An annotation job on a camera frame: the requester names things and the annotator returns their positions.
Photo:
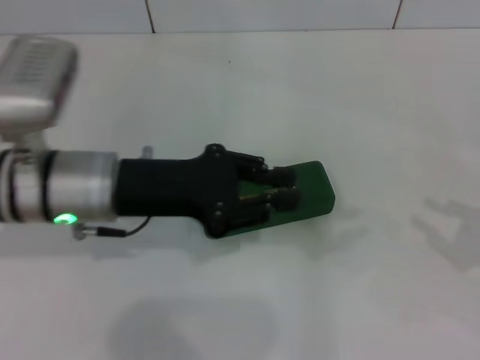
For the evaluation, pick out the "green glasses case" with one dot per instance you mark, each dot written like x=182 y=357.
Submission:
x=311 y=187

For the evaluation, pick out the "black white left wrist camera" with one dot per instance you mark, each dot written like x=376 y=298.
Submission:
x=32 y=86

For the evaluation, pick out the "silver left flange connector stub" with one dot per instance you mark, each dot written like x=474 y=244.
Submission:
x=147 y=151

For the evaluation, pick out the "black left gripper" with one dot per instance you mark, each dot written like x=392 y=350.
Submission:
x=176 y=187

